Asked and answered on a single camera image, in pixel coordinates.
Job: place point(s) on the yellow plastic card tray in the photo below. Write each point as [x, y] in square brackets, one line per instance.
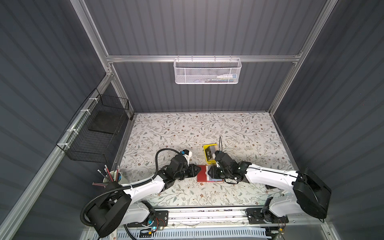
[209, 161]

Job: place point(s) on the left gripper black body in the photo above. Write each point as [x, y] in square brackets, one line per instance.
[184, 174]

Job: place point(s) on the stack of credit cards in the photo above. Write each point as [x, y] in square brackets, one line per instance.
[211, 150]

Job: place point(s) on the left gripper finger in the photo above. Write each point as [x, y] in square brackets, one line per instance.
[195, 168]
[193, 174]

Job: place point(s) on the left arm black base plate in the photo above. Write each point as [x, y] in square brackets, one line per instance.
[159, 219]

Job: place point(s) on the red leather card holder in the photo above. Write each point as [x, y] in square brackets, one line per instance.
[204, 177]

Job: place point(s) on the white pencil cup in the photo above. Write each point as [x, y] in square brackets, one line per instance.
[116, 176]

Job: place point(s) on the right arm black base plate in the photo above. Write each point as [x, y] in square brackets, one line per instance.
[257, 216]

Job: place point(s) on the white slotted cable duct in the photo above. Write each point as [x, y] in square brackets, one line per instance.
[206, 233]

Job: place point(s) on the white tube in basket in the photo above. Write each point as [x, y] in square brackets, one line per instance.
[229, 77]

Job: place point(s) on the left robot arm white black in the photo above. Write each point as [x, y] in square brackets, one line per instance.
[126, 204]

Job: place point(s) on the black wire mesh basket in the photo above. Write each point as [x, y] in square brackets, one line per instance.
[96, 136]

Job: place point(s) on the white wire mesh basket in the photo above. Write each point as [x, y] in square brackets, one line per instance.
[205, 71]

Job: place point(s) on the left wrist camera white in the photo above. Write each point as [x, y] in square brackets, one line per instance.
[187, 154]

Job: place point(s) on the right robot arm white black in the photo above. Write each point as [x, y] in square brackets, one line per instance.
[306, 192]

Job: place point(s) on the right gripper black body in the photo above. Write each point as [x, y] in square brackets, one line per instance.
[223, 173]

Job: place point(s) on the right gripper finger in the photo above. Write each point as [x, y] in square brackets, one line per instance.
[212, 170]
[211, 178]

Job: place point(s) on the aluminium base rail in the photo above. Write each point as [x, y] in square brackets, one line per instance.
[193, 216]

